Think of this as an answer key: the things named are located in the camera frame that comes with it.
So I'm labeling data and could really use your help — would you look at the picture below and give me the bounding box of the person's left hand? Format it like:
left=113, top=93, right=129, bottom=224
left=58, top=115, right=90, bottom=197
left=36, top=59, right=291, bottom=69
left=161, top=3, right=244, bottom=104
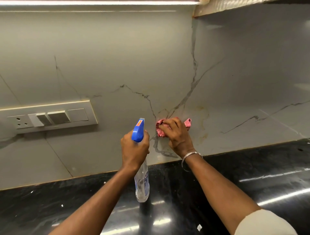
left=120, top=129, right=150, bottom=174

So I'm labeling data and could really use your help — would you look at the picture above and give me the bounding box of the person's right hand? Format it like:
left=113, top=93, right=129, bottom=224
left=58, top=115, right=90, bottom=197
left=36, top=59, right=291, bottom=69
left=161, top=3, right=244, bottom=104
left=158, top=117, right=197, bottom=159

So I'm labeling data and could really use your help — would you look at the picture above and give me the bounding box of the pink checked cleaning cloth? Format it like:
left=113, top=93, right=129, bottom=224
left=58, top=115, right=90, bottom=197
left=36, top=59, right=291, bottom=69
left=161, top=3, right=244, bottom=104
left=156, top=118, right=192, bottom=138

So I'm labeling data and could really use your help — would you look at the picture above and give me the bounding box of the clear spray bottle blue nozzle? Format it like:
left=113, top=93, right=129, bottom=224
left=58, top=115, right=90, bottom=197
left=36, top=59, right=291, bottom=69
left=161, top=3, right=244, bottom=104
left=131, top=118, right=150, bottom=203

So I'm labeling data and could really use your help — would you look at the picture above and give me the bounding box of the person's left forearm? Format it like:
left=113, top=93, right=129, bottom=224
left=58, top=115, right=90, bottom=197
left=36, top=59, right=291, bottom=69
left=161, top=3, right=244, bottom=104
left=48, top=167, right=140, bottom=235

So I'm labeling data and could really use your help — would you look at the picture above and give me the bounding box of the person's right forearm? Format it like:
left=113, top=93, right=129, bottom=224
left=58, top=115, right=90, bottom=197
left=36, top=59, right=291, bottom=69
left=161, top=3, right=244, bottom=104
left=184, top=154, right=262, bottom=235

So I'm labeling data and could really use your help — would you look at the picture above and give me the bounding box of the silver bangle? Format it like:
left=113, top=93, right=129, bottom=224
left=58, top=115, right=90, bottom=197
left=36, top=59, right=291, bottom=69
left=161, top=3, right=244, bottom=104
left=181, top=151, right=203, bottom=173

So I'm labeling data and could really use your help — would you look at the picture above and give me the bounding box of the white shirt sleeve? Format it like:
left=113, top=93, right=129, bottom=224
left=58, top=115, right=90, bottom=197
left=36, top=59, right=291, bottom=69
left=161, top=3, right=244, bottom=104
left=233, top=209, right=298, bottom=235

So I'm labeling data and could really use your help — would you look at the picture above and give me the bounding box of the brown upper cabinet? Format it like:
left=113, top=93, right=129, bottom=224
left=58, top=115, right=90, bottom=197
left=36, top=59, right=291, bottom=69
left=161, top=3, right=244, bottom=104
left=192, top=0, right=310, bottom=18

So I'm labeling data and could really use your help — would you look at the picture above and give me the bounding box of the white switch panel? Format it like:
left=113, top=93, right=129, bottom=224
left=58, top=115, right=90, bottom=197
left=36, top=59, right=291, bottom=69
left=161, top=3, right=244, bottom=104
left=0, top=100, right=98, bottom=135

